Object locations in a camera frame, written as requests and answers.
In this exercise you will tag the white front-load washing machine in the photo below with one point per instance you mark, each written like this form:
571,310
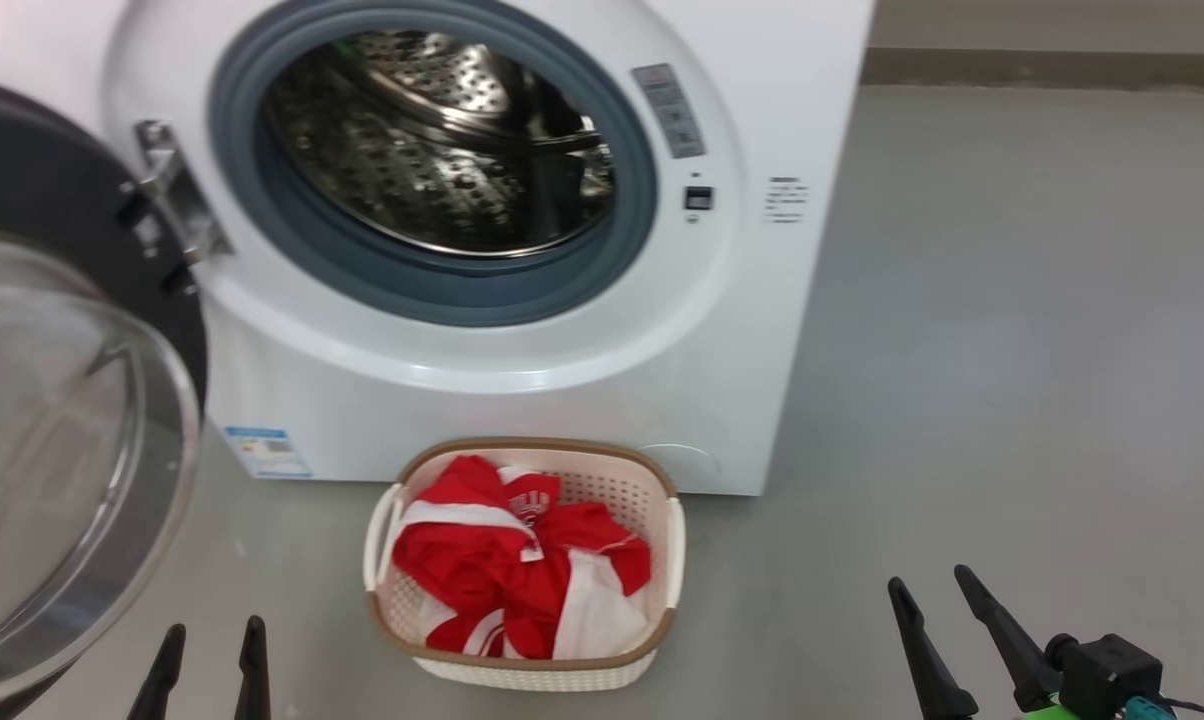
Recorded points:
762,350

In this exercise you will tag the metal washing machine door hinge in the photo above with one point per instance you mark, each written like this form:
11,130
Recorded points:
182,200

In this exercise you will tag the blue energy label sticker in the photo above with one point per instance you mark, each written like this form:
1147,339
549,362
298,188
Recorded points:
267,452

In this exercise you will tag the cream basket with brown rim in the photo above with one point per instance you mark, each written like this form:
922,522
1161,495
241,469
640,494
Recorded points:
602,480

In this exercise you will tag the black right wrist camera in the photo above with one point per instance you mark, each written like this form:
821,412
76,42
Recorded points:
1112,675

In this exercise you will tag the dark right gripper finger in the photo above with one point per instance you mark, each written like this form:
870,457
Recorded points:
937,690
1022,670

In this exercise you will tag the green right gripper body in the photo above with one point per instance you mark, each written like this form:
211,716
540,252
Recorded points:
1054,714

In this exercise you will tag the red and white jersey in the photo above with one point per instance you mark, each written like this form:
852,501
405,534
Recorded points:
462,570

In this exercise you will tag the black round washer door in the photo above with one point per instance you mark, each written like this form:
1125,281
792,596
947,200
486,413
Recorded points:
52,170

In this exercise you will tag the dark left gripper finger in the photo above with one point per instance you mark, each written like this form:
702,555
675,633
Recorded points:
162,685
253,680

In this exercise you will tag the grey warning label strip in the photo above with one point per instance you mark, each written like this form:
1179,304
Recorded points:
669,110

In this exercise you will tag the stainless steel washing machine drum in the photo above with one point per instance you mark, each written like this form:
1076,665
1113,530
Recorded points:
412,150

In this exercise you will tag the round white drain filter cover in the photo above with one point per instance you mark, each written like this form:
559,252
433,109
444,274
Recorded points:
697,465

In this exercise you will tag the black door latch socket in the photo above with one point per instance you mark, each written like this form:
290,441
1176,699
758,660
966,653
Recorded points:
699,198

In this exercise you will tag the grey wall baseboard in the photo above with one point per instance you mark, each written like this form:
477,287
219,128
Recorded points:
1062,68

